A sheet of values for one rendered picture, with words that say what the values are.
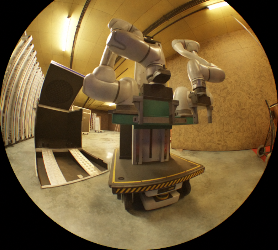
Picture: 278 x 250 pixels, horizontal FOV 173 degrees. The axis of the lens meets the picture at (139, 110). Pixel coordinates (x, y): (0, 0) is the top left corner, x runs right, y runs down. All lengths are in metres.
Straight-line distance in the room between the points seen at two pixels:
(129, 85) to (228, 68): 2.63
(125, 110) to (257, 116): 2.67
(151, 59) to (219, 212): 1.05
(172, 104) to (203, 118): 2.14
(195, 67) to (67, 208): 1.26
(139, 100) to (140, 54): 0.18
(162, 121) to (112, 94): 0.36
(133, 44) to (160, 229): 0.95
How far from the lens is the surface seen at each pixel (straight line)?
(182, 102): 0.76
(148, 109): 0.75
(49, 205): 0.93
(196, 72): 0.57
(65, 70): 2.11
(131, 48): 0.37
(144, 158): 0.87
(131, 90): 0.59
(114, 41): 0.37
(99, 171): 1.33
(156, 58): 0.41
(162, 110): 0.80
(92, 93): 0.53
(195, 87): 0.55
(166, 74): 0.33
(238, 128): 2.51
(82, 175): 1.25
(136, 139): 0.76
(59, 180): 1.16
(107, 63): 0.61
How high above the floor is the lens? 0.64
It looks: 11 degrees up
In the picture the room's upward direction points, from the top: 1 degrees clockwise
